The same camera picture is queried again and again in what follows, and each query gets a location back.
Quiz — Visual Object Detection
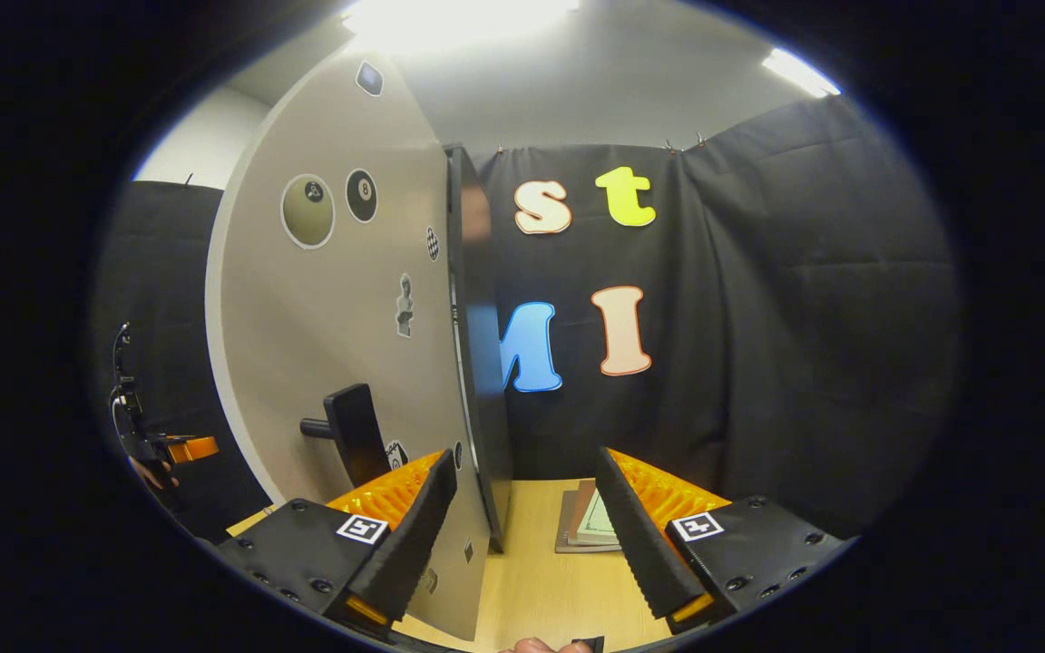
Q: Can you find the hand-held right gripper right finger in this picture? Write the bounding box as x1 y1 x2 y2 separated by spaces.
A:
593 446 845 636

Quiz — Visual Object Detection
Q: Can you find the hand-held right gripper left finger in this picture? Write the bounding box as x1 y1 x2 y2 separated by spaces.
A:
214 449 460 640

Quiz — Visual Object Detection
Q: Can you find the black cabinet door handle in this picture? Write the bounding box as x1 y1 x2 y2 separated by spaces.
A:
300 383 392 489

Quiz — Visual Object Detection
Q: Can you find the beige cabinet door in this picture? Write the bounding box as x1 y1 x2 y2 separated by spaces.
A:
205 45 496 643

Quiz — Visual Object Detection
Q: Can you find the brown book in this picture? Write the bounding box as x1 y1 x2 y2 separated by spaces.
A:
555 479 623 554

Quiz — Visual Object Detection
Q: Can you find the black backdrop cloth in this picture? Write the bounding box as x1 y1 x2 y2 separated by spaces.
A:
92 95 959 545

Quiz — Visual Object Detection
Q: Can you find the ceiling light panel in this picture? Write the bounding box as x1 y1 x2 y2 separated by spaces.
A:
763 47 841 99

